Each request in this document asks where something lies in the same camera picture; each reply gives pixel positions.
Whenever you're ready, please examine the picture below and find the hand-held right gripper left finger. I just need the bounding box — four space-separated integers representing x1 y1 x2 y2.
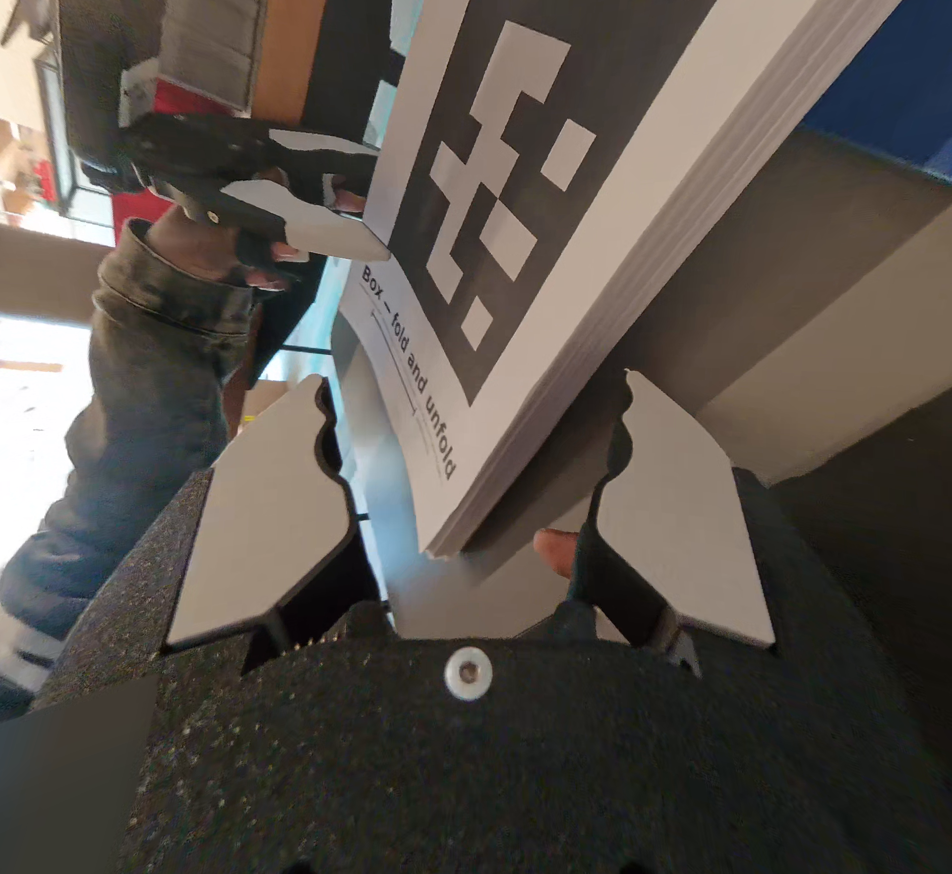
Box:
164 376 358 653

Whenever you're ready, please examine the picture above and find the person's right hand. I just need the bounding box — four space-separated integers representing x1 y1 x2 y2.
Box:
533 523 622 603

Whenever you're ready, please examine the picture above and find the person's left hand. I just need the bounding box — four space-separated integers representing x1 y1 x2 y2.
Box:
145 171 367 293

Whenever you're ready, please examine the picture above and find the white paper stack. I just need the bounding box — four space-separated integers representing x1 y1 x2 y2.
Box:
338 0 952 563

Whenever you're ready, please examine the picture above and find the blue foam sheet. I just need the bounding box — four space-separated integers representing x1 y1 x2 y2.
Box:
802 0 952 185

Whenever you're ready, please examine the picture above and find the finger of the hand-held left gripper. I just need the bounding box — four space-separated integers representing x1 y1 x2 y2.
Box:
266 129 382 163
220 178 392 263

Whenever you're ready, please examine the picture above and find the person's left forearm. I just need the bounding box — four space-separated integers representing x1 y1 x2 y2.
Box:
0 218 263 674

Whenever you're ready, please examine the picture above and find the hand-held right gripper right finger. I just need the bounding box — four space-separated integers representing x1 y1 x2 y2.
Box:
586 370 776 650

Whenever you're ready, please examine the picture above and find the wooden shelf board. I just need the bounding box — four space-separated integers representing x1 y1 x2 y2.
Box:
251 0 345 125

